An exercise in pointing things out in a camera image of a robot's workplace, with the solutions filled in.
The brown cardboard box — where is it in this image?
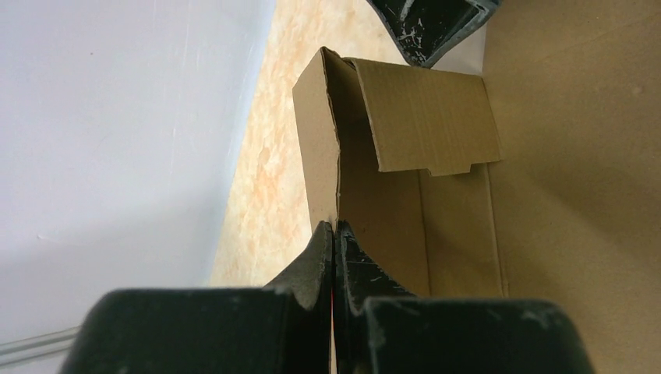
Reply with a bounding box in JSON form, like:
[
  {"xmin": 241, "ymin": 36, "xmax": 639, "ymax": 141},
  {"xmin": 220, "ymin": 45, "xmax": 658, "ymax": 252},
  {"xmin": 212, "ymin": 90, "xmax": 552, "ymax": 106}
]
[{"xmin": 293, "ymin": 1, "xmax": 660, "ymax": 373}]

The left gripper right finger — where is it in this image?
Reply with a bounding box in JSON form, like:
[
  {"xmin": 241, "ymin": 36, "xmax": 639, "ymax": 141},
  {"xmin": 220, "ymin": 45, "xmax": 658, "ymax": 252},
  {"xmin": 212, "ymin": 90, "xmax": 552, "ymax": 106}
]
[{"xmin": 334, "ymin": 221, "xmax": 593, "ymax": 373}]

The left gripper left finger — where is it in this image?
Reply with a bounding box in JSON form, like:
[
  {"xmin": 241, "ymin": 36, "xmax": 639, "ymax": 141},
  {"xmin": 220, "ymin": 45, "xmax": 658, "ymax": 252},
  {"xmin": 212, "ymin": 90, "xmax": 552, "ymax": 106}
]
[{"xmin": 61, "ymin": 221, "xmax": 334, "ymax": 373}]

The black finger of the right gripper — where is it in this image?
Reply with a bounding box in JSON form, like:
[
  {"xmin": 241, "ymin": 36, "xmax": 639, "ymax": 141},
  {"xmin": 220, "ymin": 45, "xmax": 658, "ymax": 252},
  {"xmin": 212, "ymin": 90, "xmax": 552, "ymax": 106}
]
[{"xmin": 368, "ymin": 0, "xmax": 502, "ymax": 69}]

